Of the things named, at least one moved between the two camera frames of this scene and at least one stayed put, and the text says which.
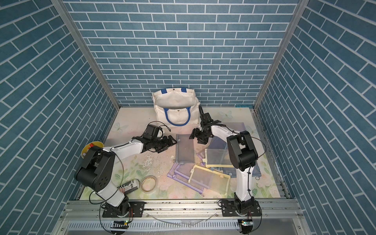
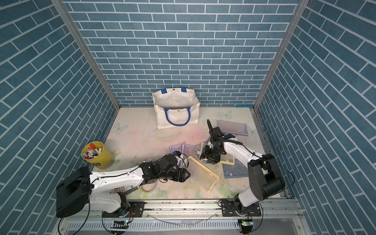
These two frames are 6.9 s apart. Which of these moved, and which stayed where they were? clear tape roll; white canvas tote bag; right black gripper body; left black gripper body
Moved: left black gripper body; right black gripper body
Stayed: white canvas tote bag; clear tape roll
